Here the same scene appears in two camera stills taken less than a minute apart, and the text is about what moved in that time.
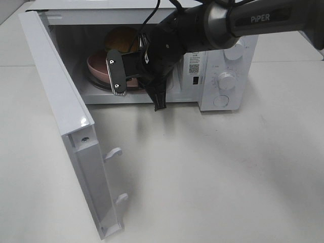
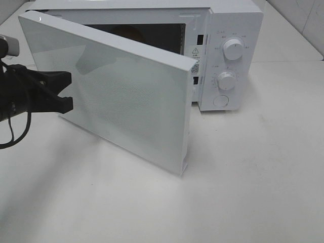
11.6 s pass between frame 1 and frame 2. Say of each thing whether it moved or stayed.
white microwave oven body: stayed
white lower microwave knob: stayed
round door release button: stayed
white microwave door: moved
